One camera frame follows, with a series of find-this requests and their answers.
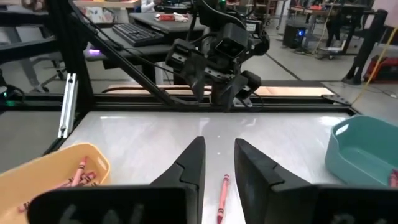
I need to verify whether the yellow plastic bin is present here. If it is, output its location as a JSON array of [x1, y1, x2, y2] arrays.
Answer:
[[0, 142, 112, 224]]

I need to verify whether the dark grey desk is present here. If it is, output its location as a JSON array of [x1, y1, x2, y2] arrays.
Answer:
[[83, 12, 208, 68]]

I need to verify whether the teal plastic bin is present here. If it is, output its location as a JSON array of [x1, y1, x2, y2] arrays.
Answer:
[[325, 114, 398, 189]]

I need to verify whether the small red box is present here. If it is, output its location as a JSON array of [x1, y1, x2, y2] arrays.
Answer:
[[154, 12, 190, 23]]

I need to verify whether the red and black generator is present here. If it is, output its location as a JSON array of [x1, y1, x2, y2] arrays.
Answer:
[[363, 55, 398, 83]]

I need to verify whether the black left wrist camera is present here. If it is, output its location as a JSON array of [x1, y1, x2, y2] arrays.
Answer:
[[214, 23, 249, 60]]

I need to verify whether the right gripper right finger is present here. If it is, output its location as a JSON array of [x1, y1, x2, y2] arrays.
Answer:
[[234, 138, 320, 224]]

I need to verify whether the black diagonal frame strut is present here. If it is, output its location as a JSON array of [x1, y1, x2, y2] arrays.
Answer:
[[46, 0, 184, 106]]

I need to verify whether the pink crayon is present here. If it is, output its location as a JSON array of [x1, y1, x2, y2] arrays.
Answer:
[[216, 174, 230, 224], [80, 171, 96, 187], [17, 177, 75, 214], [70, 156, 88, 187]]

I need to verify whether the black stand post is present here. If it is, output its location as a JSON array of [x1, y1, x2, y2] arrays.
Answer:
[[341, 8, 389, 85]]

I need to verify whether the yellow cable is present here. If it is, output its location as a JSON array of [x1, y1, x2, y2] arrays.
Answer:
[[351, 26, 398, 105]]

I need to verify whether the silver aluminium rail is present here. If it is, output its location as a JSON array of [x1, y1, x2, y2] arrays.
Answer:
[[58, 73, 78, 139]]

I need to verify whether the black computer keyboard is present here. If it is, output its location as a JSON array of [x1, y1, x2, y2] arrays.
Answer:
[[111, 22, 165, 47]]

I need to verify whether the person's hand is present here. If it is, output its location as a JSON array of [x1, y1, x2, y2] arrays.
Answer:
[[21, 0, 46, 12]]

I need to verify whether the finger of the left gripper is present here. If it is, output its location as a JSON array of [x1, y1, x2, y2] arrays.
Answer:
[[211, 73, 249, 113], [182, 51, 208, 103]]

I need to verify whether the black computer tower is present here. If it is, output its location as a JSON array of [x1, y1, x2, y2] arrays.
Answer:
[[282, 24, 308, 49]]

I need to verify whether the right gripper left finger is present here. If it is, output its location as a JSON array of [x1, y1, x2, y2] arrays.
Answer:
[[150, 136, 206, 224]]

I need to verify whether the black workbench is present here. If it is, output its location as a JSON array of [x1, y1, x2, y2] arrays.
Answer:
[[287, 0, 377, 60]]

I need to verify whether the red crayon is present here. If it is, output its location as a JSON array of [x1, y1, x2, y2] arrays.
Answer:
[[388, 169, 398, 188]]

